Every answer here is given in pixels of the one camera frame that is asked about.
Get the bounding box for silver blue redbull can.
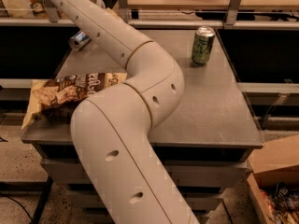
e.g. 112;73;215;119
68;31;91;50

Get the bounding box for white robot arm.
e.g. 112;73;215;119
50;0;199;224

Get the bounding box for green soda can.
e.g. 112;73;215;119
192;26;216;65

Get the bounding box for cream orange bag behind railing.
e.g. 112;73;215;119
0;0;50;19

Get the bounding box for brown cream chip bag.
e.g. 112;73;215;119
22;72;127;129

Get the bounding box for metal railing with posts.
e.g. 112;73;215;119
0;0;299;31

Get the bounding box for grey drawer cabinet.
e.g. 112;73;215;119
22;30;262;224

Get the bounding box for cardboard box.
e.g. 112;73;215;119
247;135;299;224

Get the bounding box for snack packets in box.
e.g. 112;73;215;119
261;183;299;224

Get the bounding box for black floor cable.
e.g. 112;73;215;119
0;189;35;224

